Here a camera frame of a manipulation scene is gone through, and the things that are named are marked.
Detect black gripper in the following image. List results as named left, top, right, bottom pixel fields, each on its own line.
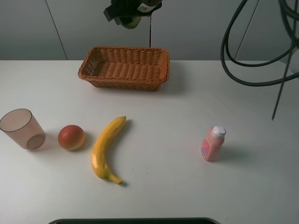
left=104, top=0, right=162, bottom=26

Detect halved avocado with pit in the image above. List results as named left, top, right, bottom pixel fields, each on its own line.
left=122, top=16, right=141, bottom=29

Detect brown wicker basket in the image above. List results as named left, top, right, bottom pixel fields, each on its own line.
left=78, top=46, right=170, bottom=91

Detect yellow banana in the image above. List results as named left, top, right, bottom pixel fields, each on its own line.
left=91, top=116, right=127, bottom=185

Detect red orange peach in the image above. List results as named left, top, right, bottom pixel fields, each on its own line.
left=58, top=125, right=85, bottom=151

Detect translucent brown plastic cup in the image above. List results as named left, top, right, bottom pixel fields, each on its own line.
left=0, top=108, right=46, bottom=150

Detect pink bottle white cap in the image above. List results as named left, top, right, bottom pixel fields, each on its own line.
left=200, top=126, right=226, bottom=161

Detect black tray edge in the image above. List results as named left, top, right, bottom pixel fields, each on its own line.
left=50, top=217, right=219, bottom=224

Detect thick black cable loop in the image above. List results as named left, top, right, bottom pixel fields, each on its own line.
left=221, top=0, right=299, bottom=87

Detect thin black cable tie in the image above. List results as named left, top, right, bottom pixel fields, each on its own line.
left=271, top=49, right=292, bottom=120

